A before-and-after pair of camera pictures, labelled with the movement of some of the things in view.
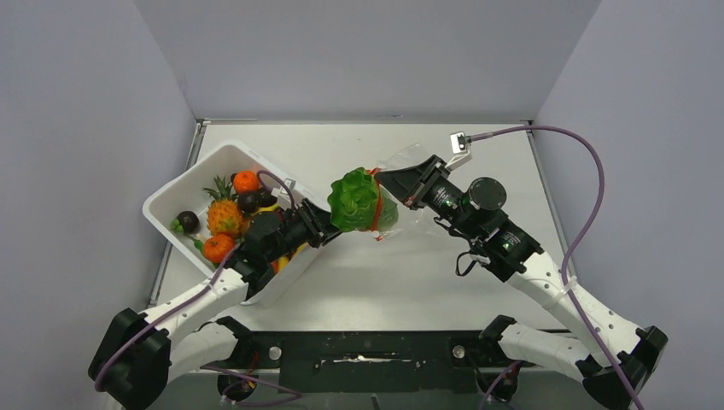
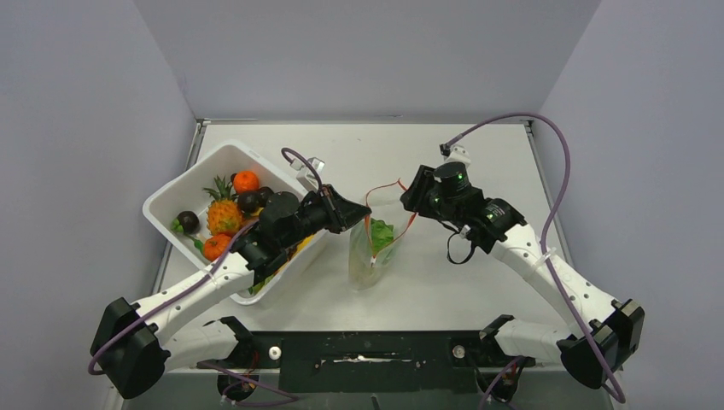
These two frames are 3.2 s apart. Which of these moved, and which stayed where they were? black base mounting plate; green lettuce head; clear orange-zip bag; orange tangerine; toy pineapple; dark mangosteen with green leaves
Moved: green lettuce head; clear orange-zip bag
Stayed: toy pineapple; orange tangerine; black base mounting plate; dark mangosteen with green leaves
